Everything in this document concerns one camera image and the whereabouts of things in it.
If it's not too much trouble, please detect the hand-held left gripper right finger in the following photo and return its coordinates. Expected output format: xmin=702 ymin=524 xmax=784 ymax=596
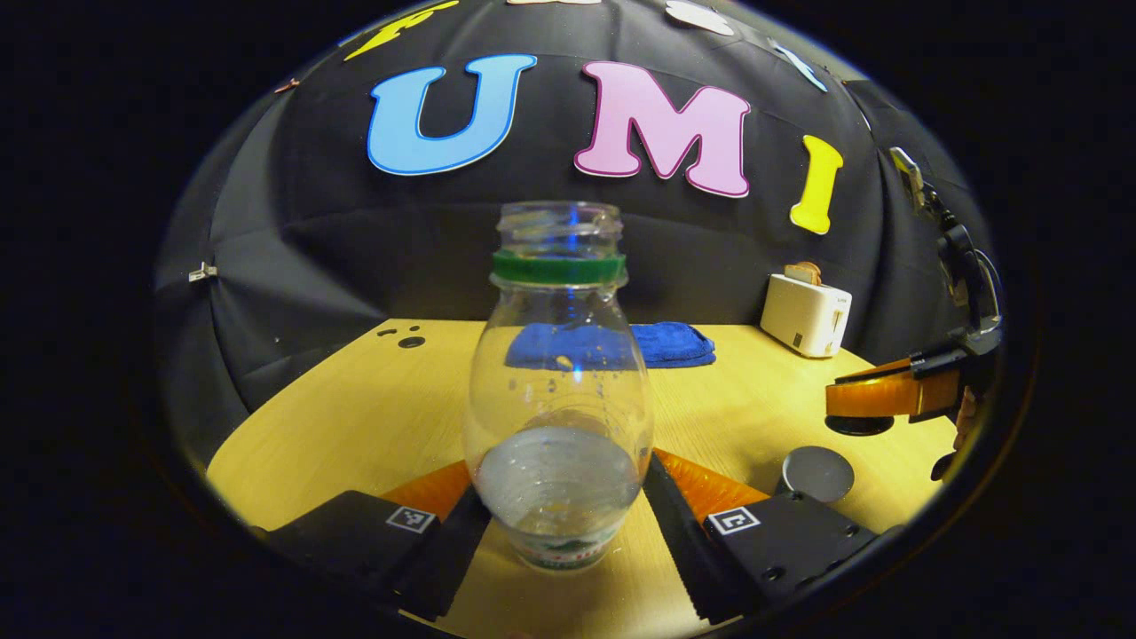
xmin=641 ymin=448 xmax=881 ymax=627

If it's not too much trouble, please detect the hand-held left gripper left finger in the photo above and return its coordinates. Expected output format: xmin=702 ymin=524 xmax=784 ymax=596
xmin=264 ymin=460 xmax=494 ymax=622

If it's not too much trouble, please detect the black backdrop cloth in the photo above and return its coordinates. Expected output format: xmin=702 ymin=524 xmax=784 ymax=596
xmin=153 ymin=0 xmax=999 ymax=445

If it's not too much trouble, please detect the blue folded towel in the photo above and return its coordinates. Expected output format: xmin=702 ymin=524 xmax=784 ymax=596
xmin=506 ymin=321 xmax=716 ymax=371

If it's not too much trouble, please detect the round grey coaster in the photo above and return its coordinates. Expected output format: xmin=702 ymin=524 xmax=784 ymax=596
xmin=781 ymin=446 xmax=856 ymax=504

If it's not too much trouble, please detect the white toaster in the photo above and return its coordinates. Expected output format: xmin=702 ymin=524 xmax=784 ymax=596
xmin=761 ymin=273 xmax=853 ymax=359

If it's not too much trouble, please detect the clear plastic water bottle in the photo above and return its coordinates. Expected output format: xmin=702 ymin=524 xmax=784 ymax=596
xmin=463 ymin=201 xmax=656 ymax=571

